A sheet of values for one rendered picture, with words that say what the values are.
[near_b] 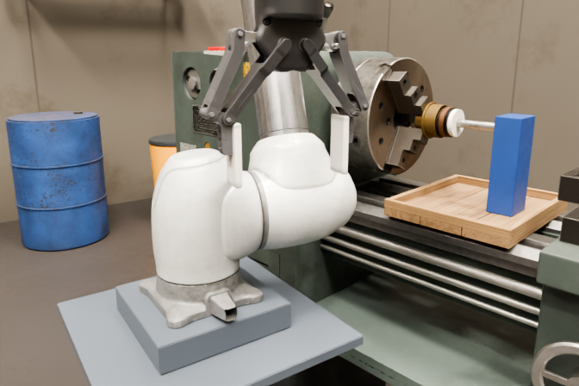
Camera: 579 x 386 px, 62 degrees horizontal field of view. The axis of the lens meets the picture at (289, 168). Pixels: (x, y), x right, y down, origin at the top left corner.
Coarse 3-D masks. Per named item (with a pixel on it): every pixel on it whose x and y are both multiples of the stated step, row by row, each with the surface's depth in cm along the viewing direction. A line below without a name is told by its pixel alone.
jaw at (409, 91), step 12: (384, 72) 121; (396, 72) 122; (396, 84) 120; (408, 84) 122; (396, 96) 123; (408, 96) 120; (420, 96) 123; (396, 108) 126; (408, 108) 123; (420, 108) 121
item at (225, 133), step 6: (204, 108) 50; (222, 114) 50; (216, 120) 50; (222, 126) 51; (228, 126) 51; (222, 132) 51; (228, 132) 51; (222, 138) 51; (228, 138) 51; (222, 144) 51; (228, 144) 51; (222, 150) 51; (228, 150) 51
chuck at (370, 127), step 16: (368, 64) 127; (384, 64) 124; (400, 64) 125; (416, 64) 130; (368, 80) 122; (384, 80) 121; (416, 80) 131; (368, 96) 119; (384, 96) 122; (432, 96) 139; (368, 112) 119; (384, 112) 123; (368, 128) 120; (384, 128) 125; (352, 144) 126; (368, 144) 121; (384, 144) 126; (352, 160) 131; (368, 160) 126; (384, 160) 127; (416, 160) 138
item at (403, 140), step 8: (400, 128) 127; (408, 128) 126; (416, 128) 124; (400, 136) 127; (408, 136) 125; (416, 136) 123; (424, 136) 124; (392, 144) 127; (400, 144) 126; (408, 144) 124; (416, 144) 125; (424, 144) 125; (392, 152) 127; (400, 152) 125; (408, 152) 126; (416, 152) 126; (392, 160) 126; (400, 160) 125; (384, 168) 128; (400, 168) 128
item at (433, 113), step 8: (432, 104) 122; (440, 104) 121; (424, 112) 121; (432, 112) 120; (440, 112) 119; (448, 112) 118; (416, 120) 124; (424, 120) 121; (432, 120) 119; (440, 120) 118; (424, 128) 122; (432, 128) 120; (440, 128) 119; (432, 136) 123; (440, 136) 122; (448, 136) 120
